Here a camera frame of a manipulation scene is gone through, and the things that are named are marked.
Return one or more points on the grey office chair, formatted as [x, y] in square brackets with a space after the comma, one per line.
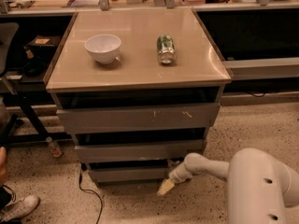
[7, 33]

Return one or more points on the plastic bottle on floor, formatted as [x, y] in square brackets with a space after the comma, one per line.
[54, 147]

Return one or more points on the grey drawer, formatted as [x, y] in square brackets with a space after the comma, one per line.
[138, 118]
[126, 171]
[139, 151]

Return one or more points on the white bowl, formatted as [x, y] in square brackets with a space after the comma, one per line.
[103, 48]

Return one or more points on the white sneaker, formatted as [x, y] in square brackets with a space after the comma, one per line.
[21, 208]

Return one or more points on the grey drawer cabinet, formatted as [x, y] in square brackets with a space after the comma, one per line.
[135, 77]

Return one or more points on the green soda can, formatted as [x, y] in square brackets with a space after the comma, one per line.
[166, 49]

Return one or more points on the black box with label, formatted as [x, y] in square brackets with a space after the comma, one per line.
[45, 41]

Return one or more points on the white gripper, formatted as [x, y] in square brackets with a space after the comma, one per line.
[177, 174]

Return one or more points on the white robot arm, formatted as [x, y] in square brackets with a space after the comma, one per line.
[259, 187]

